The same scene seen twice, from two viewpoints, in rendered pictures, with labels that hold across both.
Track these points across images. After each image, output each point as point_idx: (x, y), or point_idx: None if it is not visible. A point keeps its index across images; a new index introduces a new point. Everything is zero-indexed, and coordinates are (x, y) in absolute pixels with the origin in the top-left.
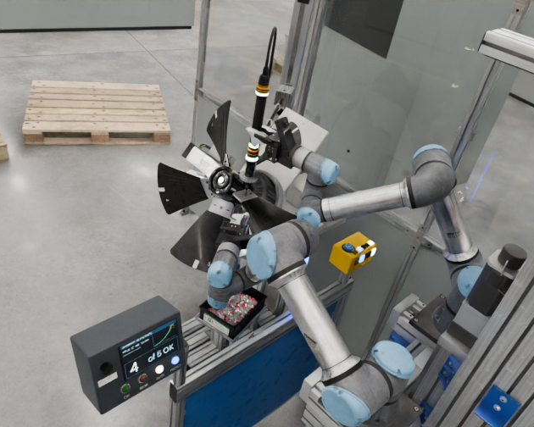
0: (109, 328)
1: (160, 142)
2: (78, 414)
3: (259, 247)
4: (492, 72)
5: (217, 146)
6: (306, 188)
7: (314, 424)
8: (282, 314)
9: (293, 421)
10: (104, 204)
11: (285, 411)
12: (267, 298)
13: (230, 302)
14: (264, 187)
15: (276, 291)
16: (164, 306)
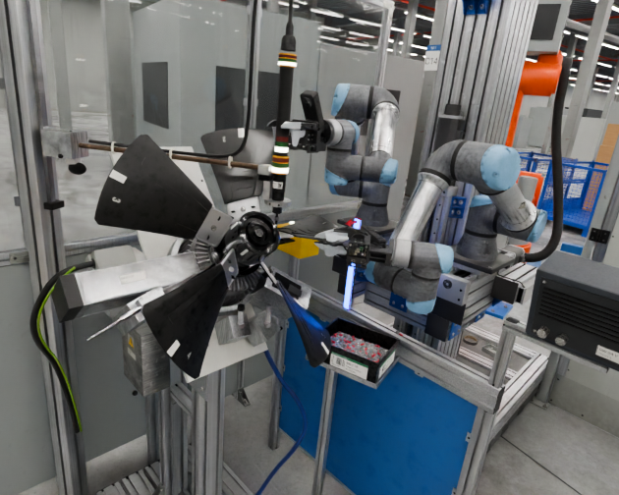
0: None
1: None
2: None
3: (513, 154)
4: (256, 36)
5: (161, 221)
6: (345, 159)
7: (469, 313)
8: (356, 314)
9: (307, 462)
10: None
11: (296, 468)
12: (108, 477)
13: (350, 350)
14: None
15: (97, 465)
16: (556, 260)
